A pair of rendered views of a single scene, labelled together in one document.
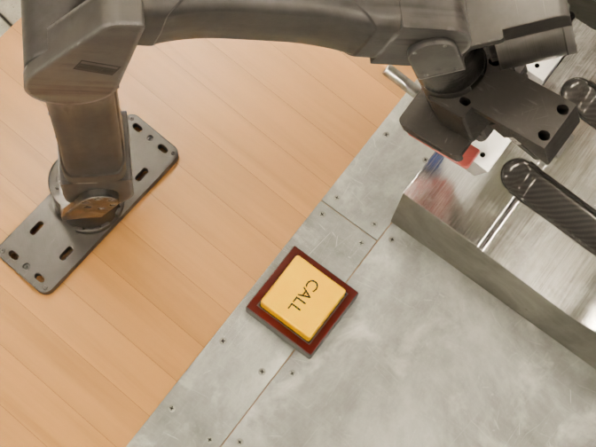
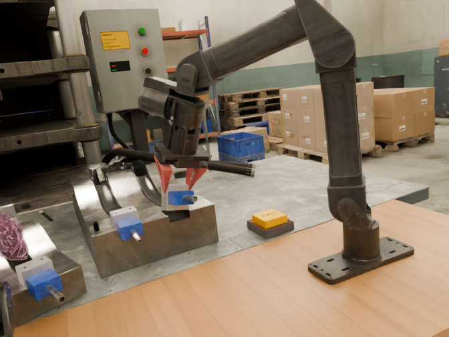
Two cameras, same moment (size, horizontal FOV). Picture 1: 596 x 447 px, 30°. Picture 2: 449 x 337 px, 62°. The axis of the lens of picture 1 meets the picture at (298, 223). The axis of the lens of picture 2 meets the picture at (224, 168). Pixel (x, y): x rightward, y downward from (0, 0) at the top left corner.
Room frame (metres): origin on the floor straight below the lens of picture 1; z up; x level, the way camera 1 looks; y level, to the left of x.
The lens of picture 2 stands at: (0.96, 0.41, 1.15)
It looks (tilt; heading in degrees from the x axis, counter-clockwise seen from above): 13 degrees down; 218
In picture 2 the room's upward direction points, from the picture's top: 7 degrees counter-clockwise
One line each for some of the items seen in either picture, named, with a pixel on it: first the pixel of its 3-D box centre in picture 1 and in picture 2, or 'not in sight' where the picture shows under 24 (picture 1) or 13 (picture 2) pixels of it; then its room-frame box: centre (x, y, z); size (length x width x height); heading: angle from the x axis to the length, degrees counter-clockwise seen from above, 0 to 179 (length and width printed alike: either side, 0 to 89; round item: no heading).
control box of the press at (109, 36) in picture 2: not in sight; (145, 182); (-0.14, -0.90, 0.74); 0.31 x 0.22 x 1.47; 153
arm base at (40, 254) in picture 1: (85, 191); (361, 241); (0.32, 0.21, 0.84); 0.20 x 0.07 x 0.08; 150
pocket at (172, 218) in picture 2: not in sight; (176, 218); (0.42, -0.15, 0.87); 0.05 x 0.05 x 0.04; 63
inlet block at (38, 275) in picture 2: not in sight; (46, 285); (0.71, -0.18, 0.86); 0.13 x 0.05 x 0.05; 80
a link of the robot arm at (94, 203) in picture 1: (86, 164); (354, 208); (0.33, 0.20, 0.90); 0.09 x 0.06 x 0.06; 17
